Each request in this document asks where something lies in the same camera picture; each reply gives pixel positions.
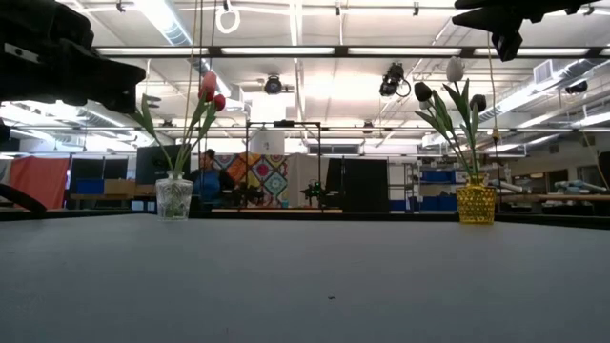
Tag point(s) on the pink artificial tulip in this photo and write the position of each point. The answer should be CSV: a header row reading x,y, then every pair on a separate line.
x,y
208,83

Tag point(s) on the red artificial tulip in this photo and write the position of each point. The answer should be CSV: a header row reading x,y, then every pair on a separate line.
x,y
219,101
205,97

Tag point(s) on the blue storage bins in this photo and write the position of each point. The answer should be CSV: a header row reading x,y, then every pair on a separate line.
x,y
438,202

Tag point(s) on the large black panel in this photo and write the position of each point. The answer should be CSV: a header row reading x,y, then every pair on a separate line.
x,y
362,186

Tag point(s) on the person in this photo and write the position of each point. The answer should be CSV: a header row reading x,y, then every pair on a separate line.
x,y
208,183

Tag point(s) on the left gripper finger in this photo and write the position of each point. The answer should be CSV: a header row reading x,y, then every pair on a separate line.
x,y
125,101
109,76

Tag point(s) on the black metal frame stand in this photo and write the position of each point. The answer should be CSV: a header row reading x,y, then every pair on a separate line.
x,y
286,124

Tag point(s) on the black computer monitor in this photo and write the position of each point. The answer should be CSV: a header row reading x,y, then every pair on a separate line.
x,y
152,164

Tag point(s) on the black rig beam with lights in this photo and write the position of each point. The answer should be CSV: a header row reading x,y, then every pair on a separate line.
x,y
340,51

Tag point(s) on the blue table mat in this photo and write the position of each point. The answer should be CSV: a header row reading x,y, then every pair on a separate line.
x,y
333,276

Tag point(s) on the black round ceiling camera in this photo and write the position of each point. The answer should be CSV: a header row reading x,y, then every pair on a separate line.
x,y
273,86

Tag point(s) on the black overhead camera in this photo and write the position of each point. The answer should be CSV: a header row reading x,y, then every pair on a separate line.
x,y
392,78

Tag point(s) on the yellow glass vase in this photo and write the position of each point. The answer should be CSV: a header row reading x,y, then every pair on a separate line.
x,y
475,205

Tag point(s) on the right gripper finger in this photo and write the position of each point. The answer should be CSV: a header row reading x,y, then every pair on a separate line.
x,y
491,16
507,45

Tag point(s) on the clear glass vase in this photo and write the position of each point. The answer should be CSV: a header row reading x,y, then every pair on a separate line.
x,y
174,200

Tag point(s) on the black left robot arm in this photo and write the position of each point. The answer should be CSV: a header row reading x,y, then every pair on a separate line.
x,y
19,195

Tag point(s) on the black aluminium table frame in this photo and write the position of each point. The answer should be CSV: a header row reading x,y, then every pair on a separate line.
x,y
381,216

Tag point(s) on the orange fabric partition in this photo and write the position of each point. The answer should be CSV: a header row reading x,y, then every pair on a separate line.
x,y
38,181

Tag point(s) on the colourful patterned wall hanging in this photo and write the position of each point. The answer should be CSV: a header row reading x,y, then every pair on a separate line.
x,y
262,174

